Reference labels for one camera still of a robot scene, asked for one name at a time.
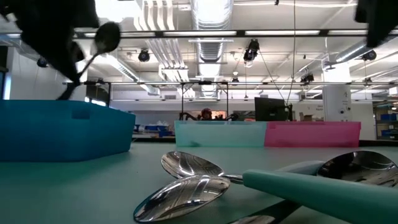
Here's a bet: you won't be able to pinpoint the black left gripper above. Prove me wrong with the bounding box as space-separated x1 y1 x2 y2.
0 0 100 83

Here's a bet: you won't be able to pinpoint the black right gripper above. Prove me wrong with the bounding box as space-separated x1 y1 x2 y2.
354 0 398 48

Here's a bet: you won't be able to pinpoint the all steel spoon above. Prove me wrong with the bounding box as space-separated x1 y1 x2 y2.
226 150 398 224
57 21 121 101

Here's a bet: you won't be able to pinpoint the blue plastic bin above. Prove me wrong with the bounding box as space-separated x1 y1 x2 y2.
0 99 137 162

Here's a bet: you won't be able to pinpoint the light blue handle spoon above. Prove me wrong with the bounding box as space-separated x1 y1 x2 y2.
132 160 326 223

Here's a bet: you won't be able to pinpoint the teal handle spoon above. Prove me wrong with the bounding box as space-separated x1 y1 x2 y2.
160 151 398 224

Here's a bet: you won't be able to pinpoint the dark background screen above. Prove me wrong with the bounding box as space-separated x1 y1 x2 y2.
85 84 110 107

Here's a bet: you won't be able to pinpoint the long white light fixture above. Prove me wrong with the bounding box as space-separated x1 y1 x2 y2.
93 51 161 96

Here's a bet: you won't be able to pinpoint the white ceiling pipes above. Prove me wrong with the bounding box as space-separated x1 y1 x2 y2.
133 0 190 82

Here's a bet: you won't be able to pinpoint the white pillar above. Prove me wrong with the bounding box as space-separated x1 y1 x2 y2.
322 70 353 123

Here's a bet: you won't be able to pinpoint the shelf with blue boxes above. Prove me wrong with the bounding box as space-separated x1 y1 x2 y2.
373 101 398 141

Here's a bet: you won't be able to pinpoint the blue storage crates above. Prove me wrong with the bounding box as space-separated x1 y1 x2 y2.
134 124 175 138

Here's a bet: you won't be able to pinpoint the green table mat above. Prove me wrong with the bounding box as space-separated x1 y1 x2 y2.
0 141 398 224

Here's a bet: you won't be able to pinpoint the translucent pink plastic bin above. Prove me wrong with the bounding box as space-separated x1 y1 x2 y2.
264 121 362 148

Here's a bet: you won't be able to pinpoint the black background monitor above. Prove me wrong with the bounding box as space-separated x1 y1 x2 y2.
254 96 294 122

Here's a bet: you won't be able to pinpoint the person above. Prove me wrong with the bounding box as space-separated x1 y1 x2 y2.
198 108 215 121

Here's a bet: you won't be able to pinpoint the translucent teal plastic bin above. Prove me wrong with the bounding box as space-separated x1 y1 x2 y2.
174 120 268 148

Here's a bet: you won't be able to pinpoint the slim silver ventilation duct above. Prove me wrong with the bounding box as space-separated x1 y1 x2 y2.
323 35 398 68

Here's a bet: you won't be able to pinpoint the thin hanging cable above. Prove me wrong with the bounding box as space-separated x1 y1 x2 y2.
285 0 296 106

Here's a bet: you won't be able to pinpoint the black background rig frame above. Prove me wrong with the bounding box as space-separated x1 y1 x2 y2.
62 80 231 122

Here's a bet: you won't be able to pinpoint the wide silver ventilation duct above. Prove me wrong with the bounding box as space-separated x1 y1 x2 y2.
190 0 234 99

